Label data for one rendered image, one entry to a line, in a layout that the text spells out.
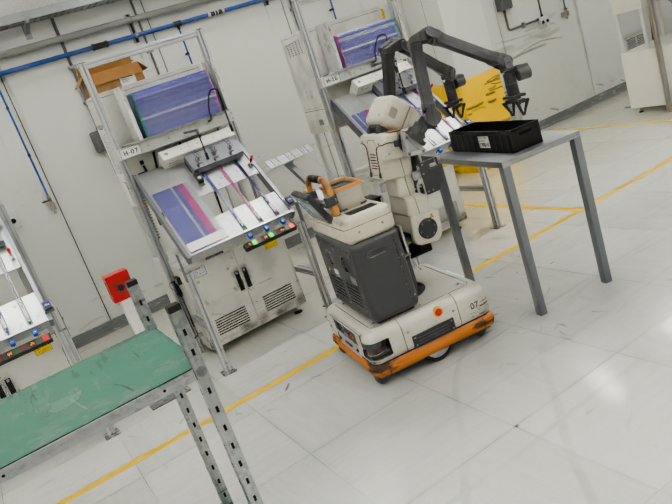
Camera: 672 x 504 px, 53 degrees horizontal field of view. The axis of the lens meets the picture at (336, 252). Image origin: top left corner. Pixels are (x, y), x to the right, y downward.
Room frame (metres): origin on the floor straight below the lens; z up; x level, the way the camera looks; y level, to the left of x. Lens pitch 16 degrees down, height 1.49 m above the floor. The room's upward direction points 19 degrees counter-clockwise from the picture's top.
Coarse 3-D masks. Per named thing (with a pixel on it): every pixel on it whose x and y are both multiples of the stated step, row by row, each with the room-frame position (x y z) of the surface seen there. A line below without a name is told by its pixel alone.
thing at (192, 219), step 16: (160, 192) 3.97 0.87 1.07; (176, 192) 3.98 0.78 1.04; (192, 192) 3.98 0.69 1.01; (176, 208) 3.88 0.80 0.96; (192, 208) 3.89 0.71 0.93; (208, 208) 3.89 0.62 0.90; (176, 224) 3.79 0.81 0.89; (192, 224) 3.79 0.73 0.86; (208, 224) 3.79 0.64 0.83; (192, 240) 3.70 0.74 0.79; (208, 240) 3.70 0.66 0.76
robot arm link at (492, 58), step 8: (432, 32) 3.11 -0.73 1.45; (440, 32) 3.11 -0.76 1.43; (432, 40) 3.19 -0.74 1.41; (440, 40) 3.12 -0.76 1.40; (448, 40) 3.13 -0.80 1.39; (456, 40) 3.13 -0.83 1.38; (448, 48) 3.14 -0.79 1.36; (456, 48) 3.12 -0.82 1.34; (464, 48) 3.12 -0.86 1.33; (472, 48) 3.12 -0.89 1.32; (480, 48) 3.12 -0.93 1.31; (472, 56) 3.13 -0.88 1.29; (480, 56) 3.11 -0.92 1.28; (488, 56) 3.11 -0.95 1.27; (496, 56) 3.10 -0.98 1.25; (504, 56) 3.10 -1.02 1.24; (488, 64) 3.14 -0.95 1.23; (496, 64) 3.11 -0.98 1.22
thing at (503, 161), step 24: (552, 144) 3.08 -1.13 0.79; (576, 144) 3.11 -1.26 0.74; (504, 168) 3.00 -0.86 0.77; (576, 168) 3.14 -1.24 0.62; (456, 216) 3.64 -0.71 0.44; (456, 240) 3.64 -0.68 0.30; (528, 240) 3.01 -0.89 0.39; (600, 240) 3.11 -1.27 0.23; (528, 264) 3.00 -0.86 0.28; (600, 264) 3.12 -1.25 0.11
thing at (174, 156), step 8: (224, 128) 4.32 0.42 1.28; (208, 136) 4.26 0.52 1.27; (216, 136) 4.26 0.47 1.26; (224, 136) 4.27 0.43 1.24; (232, 136) 4.29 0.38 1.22; (184, 144) 4.20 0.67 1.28; (192, 144) 4.20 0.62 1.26; (200, 144) 4.20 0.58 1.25; (208, 144) 4.21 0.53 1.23; (160, 152) 4.13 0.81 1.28; (168, 152) 4.14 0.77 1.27; (176, 152) 4.14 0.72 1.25; (184, 152) 4.14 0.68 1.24; (160, 160) 4.14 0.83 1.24; (168, 160) 4.10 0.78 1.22; (176, 160) 4.14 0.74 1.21; (168, 168) 4.14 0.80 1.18
